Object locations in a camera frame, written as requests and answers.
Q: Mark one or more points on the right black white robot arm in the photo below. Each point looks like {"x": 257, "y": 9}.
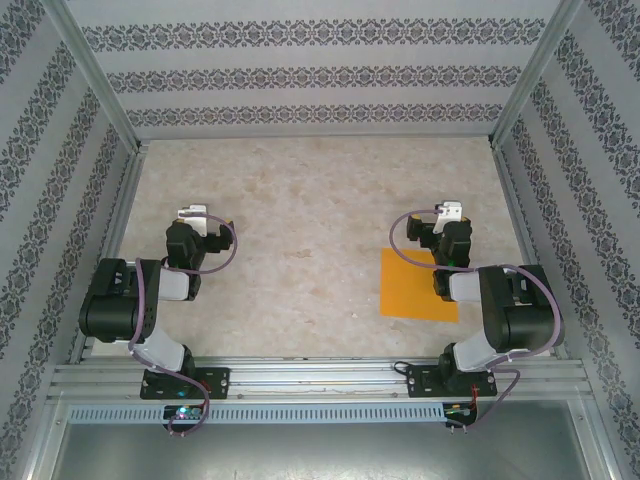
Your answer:
{"x": 525, "y": 312}

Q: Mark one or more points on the orange paper sheet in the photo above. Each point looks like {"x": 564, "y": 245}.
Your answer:
{"x": 405, "y": 290}

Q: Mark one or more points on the aluminium back rail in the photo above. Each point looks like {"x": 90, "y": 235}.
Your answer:
{"x": 315, "y": 136}

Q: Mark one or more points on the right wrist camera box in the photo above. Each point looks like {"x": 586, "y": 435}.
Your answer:
{"x": 450, "y": 211}

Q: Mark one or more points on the aluminium side rail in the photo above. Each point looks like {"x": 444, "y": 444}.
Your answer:
{"x": 515, "y": 200}
{"x": 126, "y": 200}

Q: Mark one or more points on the aluminium mounting rail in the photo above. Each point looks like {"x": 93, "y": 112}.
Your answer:
{"x": 315, "y": 382}

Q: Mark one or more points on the aluminium frame post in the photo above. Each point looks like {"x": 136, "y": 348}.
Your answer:
{"x": 99, "y": 75}
{"x": 533, "y": 75}

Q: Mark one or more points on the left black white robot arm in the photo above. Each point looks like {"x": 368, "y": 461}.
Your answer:
{"x": 112, "y": 305}

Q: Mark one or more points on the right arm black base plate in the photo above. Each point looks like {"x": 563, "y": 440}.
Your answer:
{"x": 422, "y": 384}

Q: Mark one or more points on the grey metal sheet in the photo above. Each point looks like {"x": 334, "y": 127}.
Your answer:
{"x": 320, "y": 455}

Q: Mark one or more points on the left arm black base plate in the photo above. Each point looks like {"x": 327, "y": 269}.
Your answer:
{"x": 217, "y": 384}

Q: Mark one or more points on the aluminium frame beam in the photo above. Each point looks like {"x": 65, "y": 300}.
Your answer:
{"x": 45, "y": 445}
{"x": 597, "y": 440}

